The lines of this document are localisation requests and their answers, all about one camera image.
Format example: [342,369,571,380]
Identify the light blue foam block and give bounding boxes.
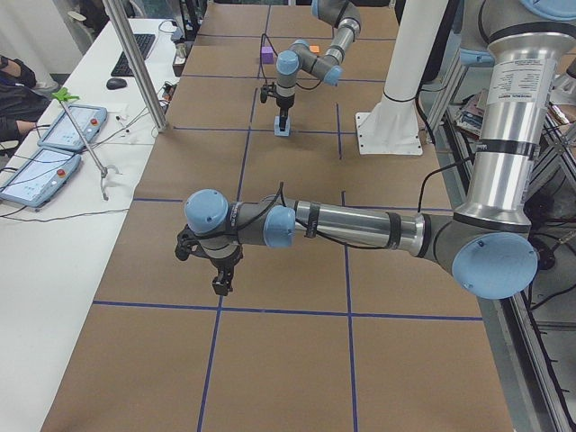
[274,115,291,137]

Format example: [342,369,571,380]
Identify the person's dark sleeved forearm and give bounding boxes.
[1,56,37,88]

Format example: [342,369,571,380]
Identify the purple foam block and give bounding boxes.
[260,46,275,65]

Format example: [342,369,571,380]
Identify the black keyboard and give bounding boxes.
[110,33,157,77]

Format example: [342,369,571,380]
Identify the black computer mouse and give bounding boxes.
[106,77,128,90]

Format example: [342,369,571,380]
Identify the white side table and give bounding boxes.
[1,26,158,431]

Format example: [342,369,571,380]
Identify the lower teach pendant tablet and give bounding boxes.
[1,148,82,208]

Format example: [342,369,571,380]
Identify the teach pendant tablet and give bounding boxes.
[38,104,108,152]
[1,148,82,208]

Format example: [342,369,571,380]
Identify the upper teach pendant tablet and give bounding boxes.
[38,104,108,152]

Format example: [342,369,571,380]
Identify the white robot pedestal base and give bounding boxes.
[355,0,459,156]

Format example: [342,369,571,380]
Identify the aluminium frame post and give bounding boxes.
[103,0,167,132]

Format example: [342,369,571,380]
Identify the green handled reacher grabber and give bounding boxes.
[52,86,121,201]

